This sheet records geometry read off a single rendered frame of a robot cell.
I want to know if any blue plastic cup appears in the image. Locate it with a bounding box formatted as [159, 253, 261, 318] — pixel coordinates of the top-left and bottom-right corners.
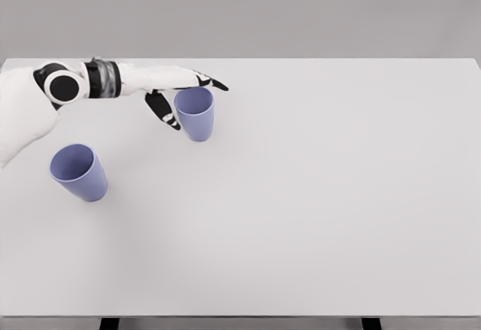
[50, 143, 108, 203]
[174, 86, 216, 143]

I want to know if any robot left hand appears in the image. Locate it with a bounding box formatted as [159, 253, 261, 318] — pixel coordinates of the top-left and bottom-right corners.
[139, 65, 229, 132]

